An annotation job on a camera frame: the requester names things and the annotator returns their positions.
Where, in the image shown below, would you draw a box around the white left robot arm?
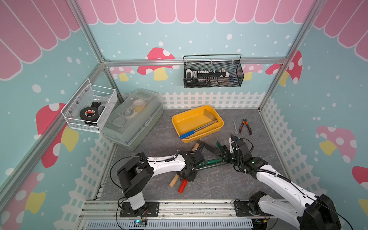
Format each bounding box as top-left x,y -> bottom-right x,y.
117,150 -> 205,211

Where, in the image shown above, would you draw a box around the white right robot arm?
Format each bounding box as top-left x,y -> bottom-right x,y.
214,136 -> 342,230

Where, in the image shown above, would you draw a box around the translucent green storage box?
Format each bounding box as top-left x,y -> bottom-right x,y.
102,88 -> 163,151

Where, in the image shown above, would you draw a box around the small steel wrench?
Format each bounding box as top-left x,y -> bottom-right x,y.
233,120 -> 238,134

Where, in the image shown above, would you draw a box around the orange black pliers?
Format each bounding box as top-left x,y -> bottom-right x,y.
239,118 -> 253,135

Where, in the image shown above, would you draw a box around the yellow plastic tray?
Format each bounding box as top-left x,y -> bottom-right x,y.
172,105 -> 224,143

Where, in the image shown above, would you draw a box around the white socket set holder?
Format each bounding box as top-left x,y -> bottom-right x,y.
185,69 -> 230,84

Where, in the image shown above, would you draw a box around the black tape roll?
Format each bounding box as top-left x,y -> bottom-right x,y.
80,106 -> 99,122

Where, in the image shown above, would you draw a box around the green handled small hoe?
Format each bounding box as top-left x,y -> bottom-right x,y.
197,141 -> 224,169

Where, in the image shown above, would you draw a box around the wooden handled small hoe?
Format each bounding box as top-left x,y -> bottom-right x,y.
169,140 -> 205,188

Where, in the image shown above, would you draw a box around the black wire mesh basket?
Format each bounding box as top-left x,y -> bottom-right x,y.
183,54 -> 244,88

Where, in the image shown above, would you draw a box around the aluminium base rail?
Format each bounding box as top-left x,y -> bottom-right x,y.
75,199 -> 278,230

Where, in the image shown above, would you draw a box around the clear acrylic wall bin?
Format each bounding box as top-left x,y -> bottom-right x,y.
61,79 -> 117,133

